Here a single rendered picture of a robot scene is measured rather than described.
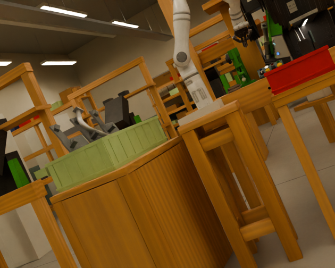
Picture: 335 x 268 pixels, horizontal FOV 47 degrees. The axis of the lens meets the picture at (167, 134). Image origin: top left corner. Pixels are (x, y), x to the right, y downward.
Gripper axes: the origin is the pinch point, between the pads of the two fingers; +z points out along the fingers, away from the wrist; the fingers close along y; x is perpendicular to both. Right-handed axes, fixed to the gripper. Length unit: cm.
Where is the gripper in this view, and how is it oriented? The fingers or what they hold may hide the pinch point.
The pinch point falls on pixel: (244, 44)
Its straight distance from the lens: 247.9
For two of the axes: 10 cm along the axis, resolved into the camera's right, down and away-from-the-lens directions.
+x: 1.0, 6.0, -7.9
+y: -9.2, 3.6, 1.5
